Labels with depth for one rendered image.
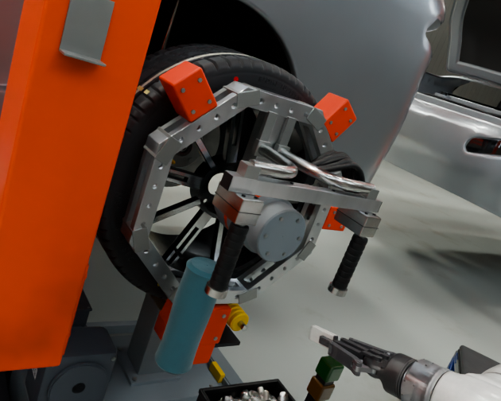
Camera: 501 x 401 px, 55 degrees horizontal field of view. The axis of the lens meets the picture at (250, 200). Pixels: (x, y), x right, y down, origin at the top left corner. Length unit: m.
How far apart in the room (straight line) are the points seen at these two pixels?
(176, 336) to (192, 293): 0.11
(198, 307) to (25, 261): 0.37
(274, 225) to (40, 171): 0.47
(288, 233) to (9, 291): 0.55
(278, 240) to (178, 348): 0.32
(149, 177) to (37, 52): 0.35
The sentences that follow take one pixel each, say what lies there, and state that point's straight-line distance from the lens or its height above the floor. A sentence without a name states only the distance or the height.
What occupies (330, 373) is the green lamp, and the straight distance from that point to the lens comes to 1.07.
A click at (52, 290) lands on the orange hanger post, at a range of 0.93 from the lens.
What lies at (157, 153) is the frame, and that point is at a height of 0.94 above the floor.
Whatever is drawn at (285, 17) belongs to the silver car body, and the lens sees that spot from 1.57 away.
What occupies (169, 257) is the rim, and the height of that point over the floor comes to 0.65.
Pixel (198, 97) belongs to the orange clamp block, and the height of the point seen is 1.07.
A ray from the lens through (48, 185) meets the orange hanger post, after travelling 0.83.
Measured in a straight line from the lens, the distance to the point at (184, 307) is 1.06.
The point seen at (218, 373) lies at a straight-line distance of 1.74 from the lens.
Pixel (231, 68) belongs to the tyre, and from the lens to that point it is 1.11.
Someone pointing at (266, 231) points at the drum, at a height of 0.86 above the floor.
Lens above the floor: 1.18
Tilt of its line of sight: 16 degrees down
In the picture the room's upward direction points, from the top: 20 degrees clockwise
